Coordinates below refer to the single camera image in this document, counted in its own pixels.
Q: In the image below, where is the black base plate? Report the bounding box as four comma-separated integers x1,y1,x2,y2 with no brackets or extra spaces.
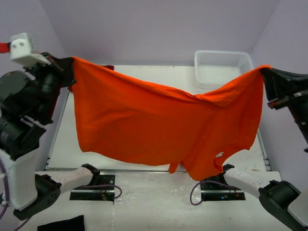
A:
200,175,241,192
70,174,115,193

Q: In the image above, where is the white plastic basket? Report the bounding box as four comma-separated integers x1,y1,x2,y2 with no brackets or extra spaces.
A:
194,50,254,90

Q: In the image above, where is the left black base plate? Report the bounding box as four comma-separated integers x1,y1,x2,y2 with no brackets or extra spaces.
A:
70,174,115,193

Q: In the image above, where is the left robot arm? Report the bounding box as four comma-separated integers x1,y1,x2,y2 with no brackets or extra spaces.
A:
0,52,100,220

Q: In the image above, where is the orange t shirt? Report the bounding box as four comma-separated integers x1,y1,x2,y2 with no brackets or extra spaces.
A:
72,57,265,180

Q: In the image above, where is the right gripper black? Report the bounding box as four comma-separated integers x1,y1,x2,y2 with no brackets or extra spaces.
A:
258,62,308,141

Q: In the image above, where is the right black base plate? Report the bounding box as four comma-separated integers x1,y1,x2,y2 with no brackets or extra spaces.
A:
200,175,241,192

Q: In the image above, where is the black cloth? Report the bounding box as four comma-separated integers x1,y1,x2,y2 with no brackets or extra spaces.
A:
37,215,85,231

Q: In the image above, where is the folded dark red shirt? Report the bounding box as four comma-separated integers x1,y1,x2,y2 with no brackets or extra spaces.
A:
48,62,115,121

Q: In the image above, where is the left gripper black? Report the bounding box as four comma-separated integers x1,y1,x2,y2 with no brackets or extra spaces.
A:
25,49,79,118

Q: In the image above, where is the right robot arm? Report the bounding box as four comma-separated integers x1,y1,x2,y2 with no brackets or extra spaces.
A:
215,68,308,231

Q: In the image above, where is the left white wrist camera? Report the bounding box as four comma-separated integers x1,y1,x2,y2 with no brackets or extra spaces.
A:
10,33,51,68

